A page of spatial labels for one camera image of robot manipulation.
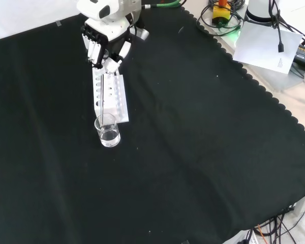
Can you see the white paper sheet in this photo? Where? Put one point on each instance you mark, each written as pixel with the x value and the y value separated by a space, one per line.
pixel 264 45

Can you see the yellow stop button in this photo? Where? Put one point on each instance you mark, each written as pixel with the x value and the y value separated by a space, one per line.
pixel 221 12

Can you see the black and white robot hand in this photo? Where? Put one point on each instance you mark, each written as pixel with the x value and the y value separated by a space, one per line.
pixel 109 30

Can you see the pale board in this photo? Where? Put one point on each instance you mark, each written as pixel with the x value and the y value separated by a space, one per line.
pixel 274 78

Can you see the white test tube rack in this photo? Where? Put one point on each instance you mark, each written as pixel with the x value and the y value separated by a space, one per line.
pixel 119 101

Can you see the glass beaker with water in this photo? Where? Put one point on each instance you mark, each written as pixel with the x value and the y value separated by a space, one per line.
pixel 109 137

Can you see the black bench cloth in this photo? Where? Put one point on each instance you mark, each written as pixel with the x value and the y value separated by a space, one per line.
pixel 167 152

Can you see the clear glass rod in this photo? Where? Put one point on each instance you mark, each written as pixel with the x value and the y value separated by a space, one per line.
pixel 101 101

